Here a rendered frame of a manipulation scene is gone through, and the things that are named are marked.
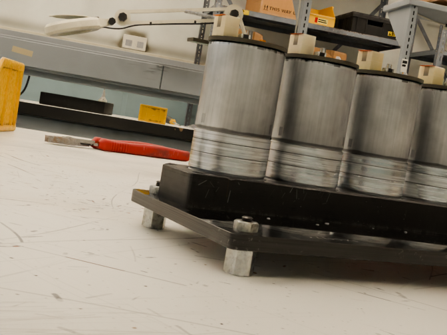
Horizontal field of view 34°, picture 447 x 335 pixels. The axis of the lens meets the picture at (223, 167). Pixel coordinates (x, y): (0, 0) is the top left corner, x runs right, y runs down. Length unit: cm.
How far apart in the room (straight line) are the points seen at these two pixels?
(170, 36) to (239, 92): 454
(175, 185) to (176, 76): 238
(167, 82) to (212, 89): 237
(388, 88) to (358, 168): 3
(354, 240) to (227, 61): 7
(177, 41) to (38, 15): 86
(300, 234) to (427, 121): 9
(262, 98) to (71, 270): 9
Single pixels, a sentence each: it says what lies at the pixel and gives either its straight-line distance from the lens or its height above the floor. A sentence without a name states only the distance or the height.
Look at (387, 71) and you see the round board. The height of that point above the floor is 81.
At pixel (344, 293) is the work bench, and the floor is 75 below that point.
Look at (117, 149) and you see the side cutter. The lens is 59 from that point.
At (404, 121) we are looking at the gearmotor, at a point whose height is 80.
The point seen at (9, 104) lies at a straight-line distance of 65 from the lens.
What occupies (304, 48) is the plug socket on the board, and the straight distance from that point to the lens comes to 24.
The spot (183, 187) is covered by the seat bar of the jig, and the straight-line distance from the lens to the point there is 22.
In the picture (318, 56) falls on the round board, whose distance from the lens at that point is 24.
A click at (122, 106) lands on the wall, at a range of 470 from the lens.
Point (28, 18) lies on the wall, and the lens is 473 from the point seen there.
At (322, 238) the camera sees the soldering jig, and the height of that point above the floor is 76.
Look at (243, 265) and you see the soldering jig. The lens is 18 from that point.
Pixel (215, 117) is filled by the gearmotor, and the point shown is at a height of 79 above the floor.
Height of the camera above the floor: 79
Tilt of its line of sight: 3 degrees down
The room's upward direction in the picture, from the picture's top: 10 degrees clockwise
